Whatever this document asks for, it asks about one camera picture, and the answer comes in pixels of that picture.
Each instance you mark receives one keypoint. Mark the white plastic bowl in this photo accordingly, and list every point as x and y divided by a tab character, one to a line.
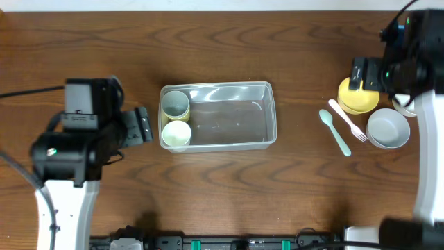
400	102

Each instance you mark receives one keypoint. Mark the clear plastic container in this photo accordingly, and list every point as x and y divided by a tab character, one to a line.
229	116

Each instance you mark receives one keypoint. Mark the black mounting rail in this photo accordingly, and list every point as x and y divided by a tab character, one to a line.
134	238

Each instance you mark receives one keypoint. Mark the yellow plastic cup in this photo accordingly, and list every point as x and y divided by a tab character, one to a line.
185	116

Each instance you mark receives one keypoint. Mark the grey plastic bowl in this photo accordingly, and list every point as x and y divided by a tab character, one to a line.
387	129

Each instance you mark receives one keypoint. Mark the yellow plastic bowl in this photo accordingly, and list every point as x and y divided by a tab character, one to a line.
356	102

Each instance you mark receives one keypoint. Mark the grey plastic cup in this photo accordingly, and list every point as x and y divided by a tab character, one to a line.
175	103

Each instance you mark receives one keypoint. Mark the mint green plastic spoon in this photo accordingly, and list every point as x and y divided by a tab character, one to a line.
327	119

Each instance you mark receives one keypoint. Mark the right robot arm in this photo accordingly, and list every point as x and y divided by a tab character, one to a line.
412	64

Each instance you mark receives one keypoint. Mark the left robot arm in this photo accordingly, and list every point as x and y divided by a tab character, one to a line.
69	156

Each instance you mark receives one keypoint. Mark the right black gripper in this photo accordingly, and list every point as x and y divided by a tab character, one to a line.
358	73

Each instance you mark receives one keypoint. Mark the cream plastic cup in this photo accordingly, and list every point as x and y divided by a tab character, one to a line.
176	134

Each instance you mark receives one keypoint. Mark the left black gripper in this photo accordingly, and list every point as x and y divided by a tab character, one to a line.
143	124

